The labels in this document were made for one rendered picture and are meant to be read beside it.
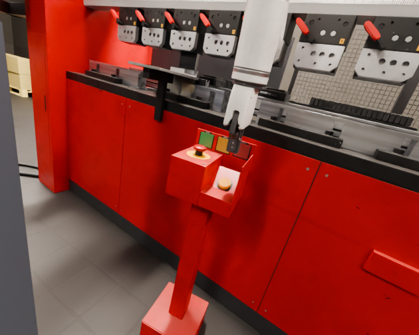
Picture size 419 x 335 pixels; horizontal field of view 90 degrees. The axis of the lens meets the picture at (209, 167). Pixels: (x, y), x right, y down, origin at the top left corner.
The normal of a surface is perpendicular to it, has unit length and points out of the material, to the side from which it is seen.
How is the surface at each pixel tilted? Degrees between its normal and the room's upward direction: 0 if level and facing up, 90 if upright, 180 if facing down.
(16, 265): 90
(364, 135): 90
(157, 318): 0
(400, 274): 90
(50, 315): 0
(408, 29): 90
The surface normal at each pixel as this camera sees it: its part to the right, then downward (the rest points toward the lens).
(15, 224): 0.86, 0.34
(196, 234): -0.35, 0.26
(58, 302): 0.21, -0.91
